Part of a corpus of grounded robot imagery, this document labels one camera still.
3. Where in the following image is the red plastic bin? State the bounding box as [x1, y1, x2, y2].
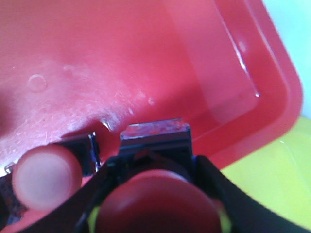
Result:
[0, 0, 304, 233]

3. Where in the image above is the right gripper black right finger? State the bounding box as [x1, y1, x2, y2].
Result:
[194, 155, 310, 233]

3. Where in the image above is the red mushroom push button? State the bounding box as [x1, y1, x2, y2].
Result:
[0, 132, 101, 211]
[87, 119, 232, 233]

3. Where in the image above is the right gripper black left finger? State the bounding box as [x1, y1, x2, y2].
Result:
[0, 157, 122, 233]

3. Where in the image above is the yellow plastic bin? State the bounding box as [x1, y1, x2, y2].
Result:
[222, 117, 311, 230]

